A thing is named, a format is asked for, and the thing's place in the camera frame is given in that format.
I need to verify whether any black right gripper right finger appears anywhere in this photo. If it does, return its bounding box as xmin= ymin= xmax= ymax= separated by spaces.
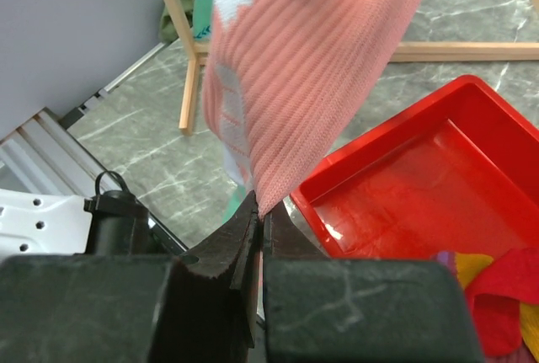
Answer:
xmin=263 ymin=205 xmax=483 ymax=362

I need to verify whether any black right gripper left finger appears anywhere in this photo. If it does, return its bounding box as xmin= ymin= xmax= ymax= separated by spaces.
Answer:
xmin=1 ymin=195 xmax=259 ymax=362

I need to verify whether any red cat pattern sock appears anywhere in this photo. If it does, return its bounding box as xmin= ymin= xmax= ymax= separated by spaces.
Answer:
xmin=465 ymin=248 xmax=538 ymax=357

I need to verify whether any purple maroon sock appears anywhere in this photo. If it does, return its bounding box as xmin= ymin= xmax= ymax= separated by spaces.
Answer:
xmin=432 ymin=251 xmax=494 ymax=289
xmin=485 ymin=303 xmax=539 ymax=363

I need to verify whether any pink ribbed sock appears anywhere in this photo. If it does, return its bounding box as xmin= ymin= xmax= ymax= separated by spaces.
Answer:
xmin=202 ymin=0 xmax=421 ymax=215

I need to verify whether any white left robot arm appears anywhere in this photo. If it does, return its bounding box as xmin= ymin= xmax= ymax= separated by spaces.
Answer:
xmin=1 ymin=170 xmax=187 ymax=260

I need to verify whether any red plastic tray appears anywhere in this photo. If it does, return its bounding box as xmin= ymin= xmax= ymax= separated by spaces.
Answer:
xmin=291 ymin=75 xmax=538 ymax=259

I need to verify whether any olive green cloth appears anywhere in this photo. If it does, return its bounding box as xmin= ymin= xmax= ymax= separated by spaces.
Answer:
xmin=157 ymin=0 xmax=199 ymax=44

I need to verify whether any wooden clothes rack frame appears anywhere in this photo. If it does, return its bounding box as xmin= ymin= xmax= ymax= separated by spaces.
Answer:
xmin=163 ymin=0 xmax=538 ymax=136

